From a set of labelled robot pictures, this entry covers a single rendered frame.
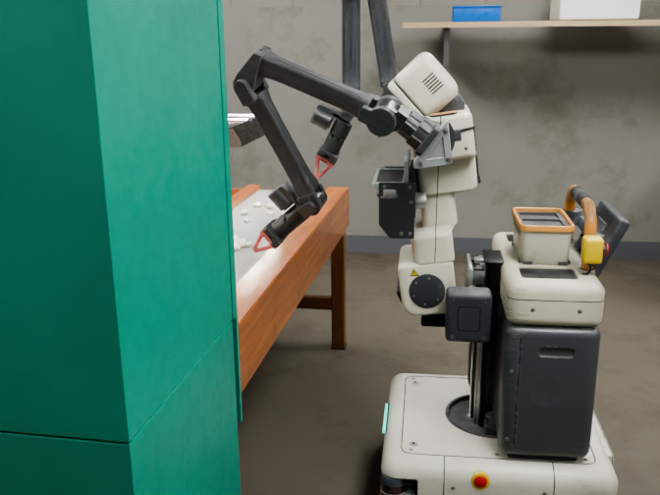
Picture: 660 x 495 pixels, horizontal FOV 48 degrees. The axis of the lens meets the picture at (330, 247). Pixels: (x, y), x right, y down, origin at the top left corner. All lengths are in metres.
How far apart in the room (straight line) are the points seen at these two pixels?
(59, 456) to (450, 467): 1.23
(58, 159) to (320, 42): 3.90
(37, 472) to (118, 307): 0.33
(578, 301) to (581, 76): 3.05
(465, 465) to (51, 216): 1.45
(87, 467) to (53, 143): 0.51
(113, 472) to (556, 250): 1.37
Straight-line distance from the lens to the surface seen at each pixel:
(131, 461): 1.24
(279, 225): 2.17
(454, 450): 2.27
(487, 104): 4.91
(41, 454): 1.31
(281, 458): 2.75
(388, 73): 2.36
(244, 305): 1.96
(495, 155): 4.95
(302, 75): 1.98
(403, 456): 2.22
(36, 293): 1.19
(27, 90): 1.12
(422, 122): 1.93
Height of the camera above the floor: 1.45
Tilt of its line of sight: 16 degrees down
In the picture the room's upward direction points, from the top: 1 degrees counter-clockwise
